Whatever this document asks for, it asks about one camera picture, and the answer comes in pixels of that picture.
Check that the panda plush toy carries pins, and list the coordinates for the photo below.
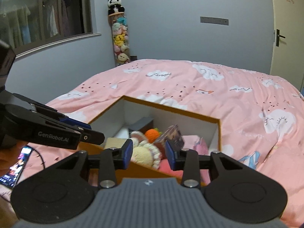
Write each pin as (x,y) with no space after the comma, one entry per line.
(115,4)

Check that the grey wall hook rail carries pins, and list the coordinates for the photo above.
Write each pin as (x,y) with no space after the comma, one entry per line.
(213,20)

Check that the black smartphone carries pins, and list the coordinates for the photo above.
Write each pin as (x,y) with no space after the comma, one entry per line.
(14,168)

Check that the dark grey box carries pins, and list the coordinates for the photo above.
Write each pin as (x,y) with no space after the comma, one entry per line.
(142,124)

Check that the clear tube of plush toys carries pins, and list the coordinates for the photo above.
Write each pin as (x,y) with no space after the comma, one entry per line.
(120,42)

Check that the cream door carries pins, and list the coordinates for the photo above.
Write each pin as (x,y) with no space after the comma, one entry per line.
(289,16)

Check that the cream crochet doll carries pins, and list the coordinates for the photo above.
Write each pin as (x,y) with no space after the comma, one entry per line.
(142,153)

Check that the orange crochet fruit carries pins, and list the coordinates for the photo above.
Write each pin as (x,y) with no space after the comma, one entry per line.
(152,135)

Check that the orange cardboard box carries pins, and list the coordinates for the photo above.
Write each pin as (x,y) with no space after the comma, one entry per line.
(111,118)

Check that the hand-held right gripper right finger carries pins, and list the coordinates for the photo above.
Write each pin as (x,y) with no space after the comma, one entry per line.
(171,155)

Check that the pink pouch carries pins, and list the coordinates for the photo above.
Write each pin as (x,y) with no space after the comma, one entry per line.
(194,144)

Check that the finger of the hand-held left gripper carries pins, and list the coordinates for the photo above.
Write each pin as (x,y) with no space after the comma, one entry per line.
(76,123)
(92,136)

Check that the window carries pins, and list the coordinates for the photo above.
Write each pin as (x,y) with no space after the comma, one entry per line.
(47,9)

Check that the glossy photo card pack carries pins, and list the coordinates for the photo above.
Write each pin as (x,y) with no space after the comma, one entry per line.
(174,135)

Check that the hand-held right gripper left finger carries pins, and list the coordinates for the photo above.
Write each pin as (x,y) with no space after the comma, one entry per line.
(127,153)

